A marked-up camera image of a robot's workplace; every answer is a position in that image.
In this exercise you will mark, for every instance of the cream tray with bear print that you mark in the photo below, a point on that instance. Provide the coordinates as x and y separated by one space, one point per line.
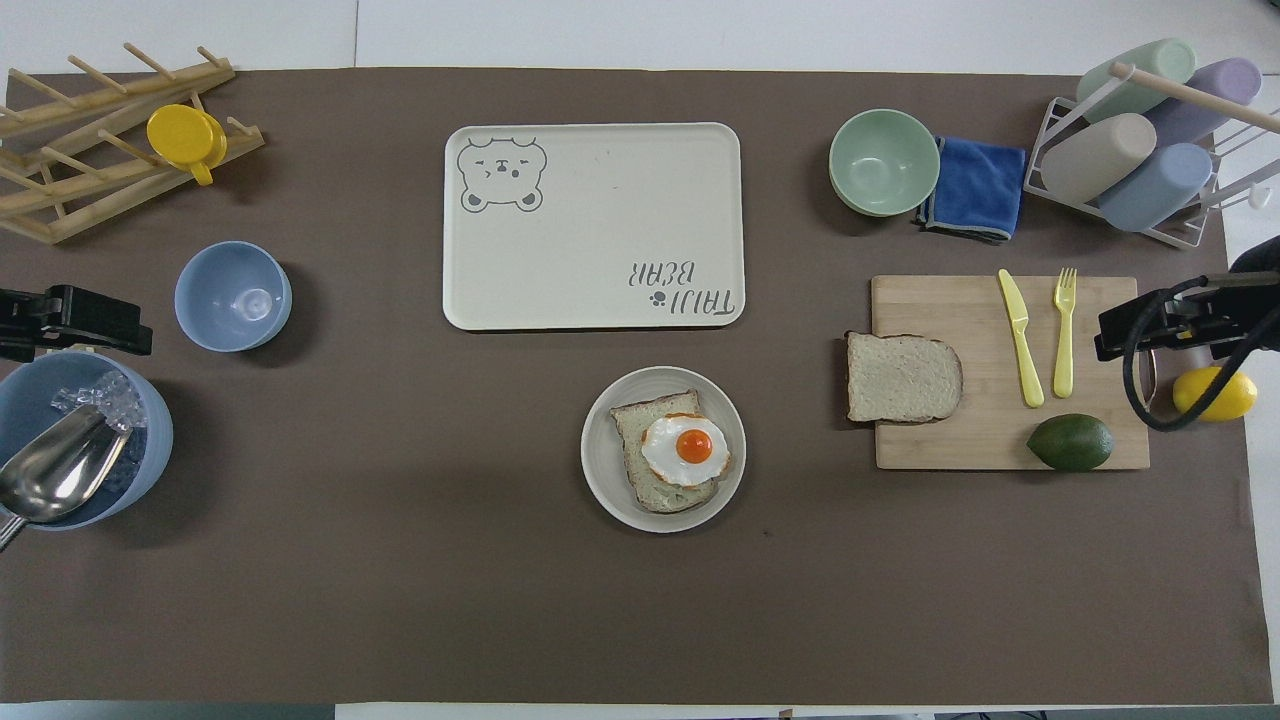
600 220

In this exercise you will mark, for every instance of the wooden cutting board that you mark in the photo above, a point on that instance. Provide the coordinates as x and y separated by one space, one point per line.
980 440

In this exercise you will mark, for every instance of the bread slice under egg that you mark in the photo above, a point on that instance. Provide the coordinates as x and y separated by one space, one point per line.
640 420

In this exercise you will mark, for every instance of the yellow plastic fork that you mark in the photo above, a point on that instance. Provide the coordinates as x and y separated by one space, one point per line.
1064 350

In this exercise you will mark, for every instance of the yellow plastic knife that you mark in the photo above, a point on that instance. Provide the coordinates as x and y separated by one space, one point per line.
1020 335

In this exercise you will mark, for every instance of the green cup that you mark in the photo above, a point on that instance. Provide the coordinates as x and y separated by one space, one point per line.
1165 58

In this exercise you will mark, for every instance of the wooden rod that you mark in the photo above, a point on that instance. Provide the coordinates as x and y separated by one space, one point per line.
1190 95

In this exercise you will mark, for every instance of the yellow plastic cup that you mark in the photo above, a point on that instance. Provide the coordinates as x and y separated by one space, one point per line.
180 135

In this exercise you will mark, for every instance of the plain bread slice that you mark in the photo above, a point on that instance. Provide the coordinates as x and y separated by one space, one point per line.
900 378

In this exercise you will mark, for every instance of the green bowl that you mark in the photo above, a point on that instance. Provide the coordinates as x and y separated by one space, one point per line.
885 160

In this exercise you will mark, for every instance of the blue cup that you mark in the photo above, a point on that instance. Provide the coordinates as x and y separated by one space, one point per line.
1155 190

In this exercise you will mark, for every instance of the wooden dish drying rack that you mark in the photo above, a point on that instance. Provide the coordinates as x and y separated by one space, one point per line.
100 200

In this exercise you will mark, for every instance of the purple cup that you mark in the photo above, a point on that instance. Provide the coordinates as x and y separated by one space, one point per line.
1225 82

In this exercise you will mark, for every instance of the fried egg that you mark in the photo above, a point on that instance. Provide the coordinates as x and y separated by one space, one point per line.
692 446

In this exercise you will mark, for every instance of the green avocado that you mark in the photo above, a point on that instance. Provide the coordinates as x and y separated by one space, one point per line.
1070 442

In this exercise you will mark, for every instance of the yellow lemon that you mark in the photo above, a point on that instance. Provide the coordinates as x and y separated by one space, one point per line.
1195 387

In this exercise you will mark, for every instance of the clear ice cubes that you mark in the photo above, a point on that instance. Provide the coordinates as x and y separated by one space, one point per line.
115 400

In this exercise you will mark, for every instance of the blue bowl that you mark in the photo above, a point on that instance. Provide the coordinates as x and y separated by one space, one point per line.
215 285

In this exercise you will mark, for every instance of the beige cup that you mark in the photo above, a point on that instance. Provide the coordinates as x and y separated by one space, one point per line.
1095 160

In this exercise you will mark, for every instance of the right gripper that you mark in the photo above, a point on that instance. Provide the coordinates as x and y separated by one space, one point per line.
1258 300

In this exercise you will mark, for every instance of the metal scoop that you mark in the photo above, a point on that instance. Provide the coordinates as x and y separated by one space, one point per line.
50 475

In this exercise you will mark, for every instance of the blue cloth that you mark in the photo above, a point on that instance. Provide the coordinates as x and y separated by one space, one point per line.
985 185

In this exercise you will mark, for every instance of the blue round bucket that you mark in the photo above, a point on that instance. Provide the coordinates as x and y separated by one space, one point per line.
152 440

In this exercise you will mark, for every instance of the white round plate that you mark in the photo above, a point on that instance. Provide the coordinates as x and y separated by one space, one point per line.
605 450

